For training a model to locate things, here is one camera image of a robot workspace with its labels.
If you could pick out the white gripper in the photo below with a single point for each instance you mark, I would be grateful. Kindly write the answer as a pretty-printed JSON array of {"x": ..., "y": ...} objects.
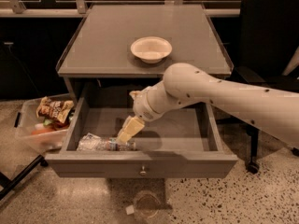
[{"x": 141, "y": 105}]

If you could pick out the black office chair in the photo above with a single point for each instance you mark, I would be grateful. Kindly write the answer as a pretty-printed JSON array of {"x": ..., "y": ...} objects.
[{"x": 266, "y": 71}]

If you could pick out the orange item in bin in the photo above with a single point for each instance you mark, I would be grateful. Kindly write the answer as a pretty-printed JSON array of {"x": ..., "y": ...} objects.
[{"x": 43, "y": 130}]

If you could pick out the grey cabinet with counter top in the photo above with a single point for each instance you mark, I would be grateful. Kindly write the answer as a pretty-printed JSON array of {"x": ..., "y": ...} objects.
[{"x": 101, "y": 46}]

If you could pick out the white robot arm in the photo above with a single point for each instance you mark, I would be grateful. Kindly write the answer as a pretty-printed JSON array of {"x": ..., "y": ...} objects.
[{"x": 224, "y": 97}]

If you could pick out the metal drawer knob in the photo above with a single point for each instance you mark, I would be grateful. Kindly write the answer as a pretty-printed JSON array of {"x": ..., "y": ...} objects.
[{"x": 143, "y": 171}]

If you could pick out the clear plastic water bottle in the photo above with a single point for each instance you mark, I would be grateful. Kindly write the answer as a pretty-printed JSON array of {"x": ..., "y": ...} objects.
[{"x": 92, "y": 142}]

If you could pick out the metal railing frame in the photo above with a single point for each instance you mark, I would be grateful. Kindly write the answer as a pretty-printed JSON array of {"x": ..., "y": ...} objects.
[{"x": 46, "y": 0}]

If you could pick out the clear cup on floor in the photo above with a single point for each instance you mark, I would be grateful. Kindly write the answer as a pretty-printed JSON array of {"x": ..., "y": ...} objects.
[{"x": 146, "y": 204}]

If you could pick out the grey open top drawer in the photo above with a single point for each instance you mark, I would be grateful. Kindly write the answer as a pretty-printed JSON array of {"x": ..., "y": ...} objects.
[{"x": 184, "y": 143}]

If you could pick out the black metal stand leg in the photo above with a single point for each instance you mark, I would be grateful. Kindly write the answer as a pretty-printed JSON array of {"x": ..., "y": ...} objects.
[{"x": 9, "y": 184}]

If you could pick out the brown snack bag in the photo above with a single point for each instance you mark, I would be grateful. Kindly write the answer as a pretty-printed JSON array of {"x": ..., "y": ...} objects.
[{"x": 56, "y": 110}]

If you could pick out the white paper bowl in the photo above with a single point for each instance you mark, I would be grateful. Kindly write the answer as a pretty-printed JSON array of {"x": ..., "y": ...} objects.
[{"x": 151, "y": 49}]

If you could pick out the clear plastic storage bin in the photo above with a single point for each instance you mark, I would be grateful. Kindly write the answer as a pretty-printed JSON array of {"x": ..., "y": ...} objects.
[{"x": 29, "y": 122}]

